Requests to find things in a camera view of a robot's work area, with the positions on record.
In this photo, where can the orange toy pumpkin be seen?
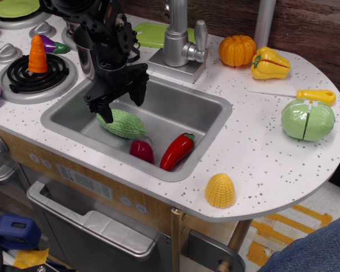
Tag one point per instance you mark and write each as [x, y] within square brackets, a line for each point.
[237, 50]

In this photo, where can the yellow toy bell pepper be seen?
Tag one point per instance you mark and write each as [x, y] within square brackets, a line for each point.
[268, 64]

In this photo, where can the silver toy faucet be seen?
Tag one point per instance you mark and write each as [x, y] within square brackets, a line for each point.
[180, 58]

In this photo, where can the dark red toy radish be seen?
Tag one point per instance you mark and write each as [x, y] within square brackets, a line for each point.
[142, 149]

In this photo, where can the blue clamp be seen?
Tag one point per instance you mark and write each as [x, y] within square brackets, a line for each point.
[19, 233]

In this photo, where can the yellow handled toy knife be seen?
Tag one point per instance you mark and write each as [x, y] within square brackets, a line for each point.
[326, 96]

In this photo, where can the silver dishwasher door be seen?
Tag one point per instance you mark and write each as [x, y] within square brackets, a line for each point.
[94, 237]

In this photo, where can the purple toy eggplant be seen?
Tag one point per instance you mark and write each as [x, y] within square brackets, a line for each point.
[51, 46]

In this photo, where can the black stove burner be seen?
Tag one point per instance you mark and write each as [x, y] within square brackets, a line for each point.
[21, 86]

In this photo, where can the green toy squash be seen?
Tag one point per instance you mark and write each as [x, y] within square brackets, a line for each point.
[125, 124]

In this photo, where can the silver toy sink basin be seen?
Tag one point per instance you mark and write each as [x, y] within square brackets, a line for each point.
[168, 111]

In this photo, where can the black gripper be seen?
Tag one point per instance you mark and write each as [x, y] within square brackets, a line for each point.
[107, 87]

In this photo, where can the orange toy carrot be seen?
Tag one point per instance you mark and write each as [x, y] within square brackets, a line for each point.
[37, 61]

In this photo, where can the white vertical pole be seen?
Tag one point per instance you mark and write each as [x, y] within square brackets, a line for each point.
[264, 20]

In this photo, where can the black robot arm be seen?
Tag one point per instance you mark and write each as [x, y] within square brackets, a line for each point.
[112, 39]

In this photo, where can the green plate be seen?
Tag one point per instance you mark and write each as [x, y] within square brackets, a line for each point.
[10, 9]

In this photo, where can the blue jeans leg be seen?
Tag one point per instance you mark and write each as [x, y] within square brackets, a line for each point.
[319, 251]

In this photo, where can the green cutting board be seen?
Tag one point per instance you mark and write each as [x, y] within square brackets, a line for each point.
[151, 34]

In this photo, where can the silver stove knob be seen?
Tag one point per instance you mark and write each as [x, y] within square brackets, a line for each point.
[43, 28]
[9, 53]

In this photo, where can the red toy chili pepper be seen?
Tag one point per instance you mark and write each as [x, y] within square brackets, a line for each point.
[177, 150]

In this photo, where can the green toy cabbage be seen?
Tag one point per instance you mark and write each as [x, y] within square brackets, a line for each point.
[306, 120]

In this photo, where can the yellow toy corn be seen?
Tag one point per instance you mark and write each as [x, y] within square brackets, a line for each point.
[220, 191]

